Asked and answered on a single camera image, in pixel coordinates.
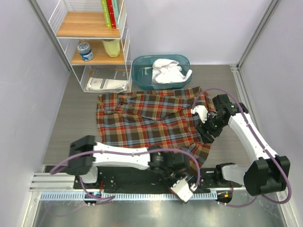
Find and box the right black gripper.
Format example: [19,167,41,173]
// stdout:
[196,112,227,144]

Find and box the plaid flannel long sleeve shirt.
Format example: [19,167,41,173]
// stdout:
[96,87,215,166]

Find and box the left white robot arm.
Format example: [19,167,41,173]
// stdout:
[66,135,189,189]

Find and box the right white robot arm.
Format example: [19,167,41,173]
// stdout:
[191,94,290,196]

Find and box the white long sleeve shirt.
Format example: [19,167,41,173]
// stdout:
[151,59,192,84]

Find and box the teal plastic basin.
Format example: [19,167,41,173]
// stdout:
[132,54,192,90]

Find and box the grey white booklet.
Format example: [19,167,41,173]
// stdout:
[86,69,128,93]

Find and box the yellow plastic container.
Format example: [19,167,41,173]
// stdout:
[102,39,120,58]

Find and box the blue white jar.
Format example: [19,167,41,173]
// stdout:
[77,42,94,61]

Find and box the teal book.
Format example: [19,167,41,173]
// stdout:
[112,0,120,25]

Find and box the red book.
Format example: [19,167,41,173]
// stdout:
[107,0,116,29]

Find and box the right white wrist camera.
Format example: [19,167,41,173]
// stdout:
[191,105,208,123]

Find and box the white slotted cable duct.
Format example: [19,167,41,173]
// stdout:
[40,191,217,201]

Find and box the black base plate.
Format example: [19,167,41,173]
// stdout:
[84,167,242,194]

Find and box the white wire wooden shelf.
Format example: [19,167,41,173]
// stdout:
[48,0,132,93]

